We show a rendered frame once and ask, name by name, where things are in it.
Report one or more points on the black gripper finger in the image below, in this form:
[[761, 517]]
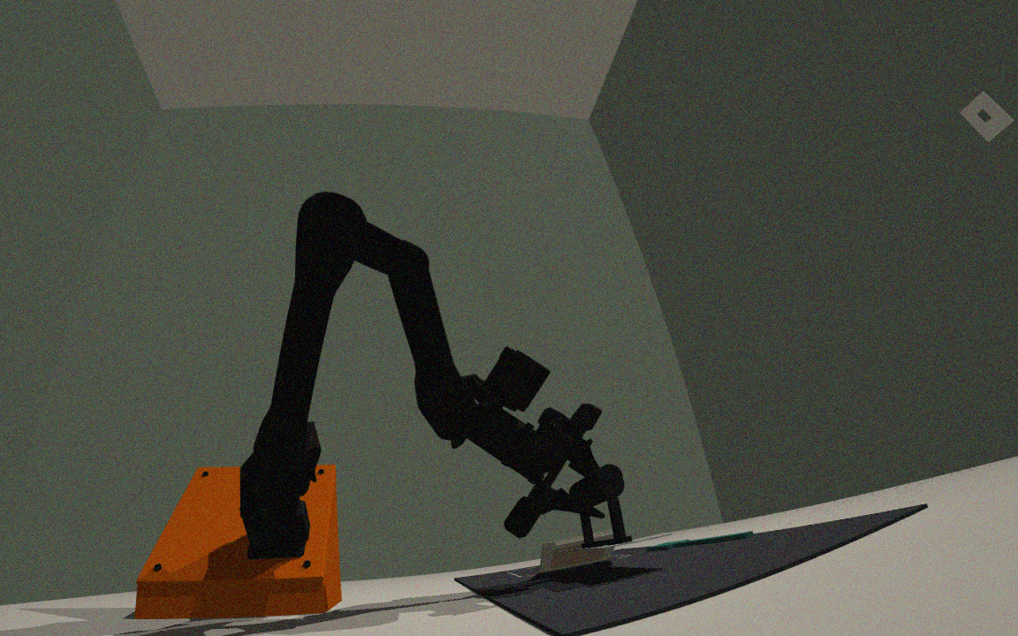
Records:
[[562, 501], [585, 463]]

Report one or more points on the black trowel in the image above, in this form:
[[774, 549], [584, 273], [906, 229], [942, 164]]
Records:
[[605, 484]]

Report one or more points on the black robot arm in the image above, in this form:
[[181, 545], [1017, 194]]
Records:
[[332, 233]]

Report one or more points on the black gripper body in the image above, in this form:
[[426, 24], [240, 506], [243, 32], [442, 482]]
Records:
[[528, 509]]

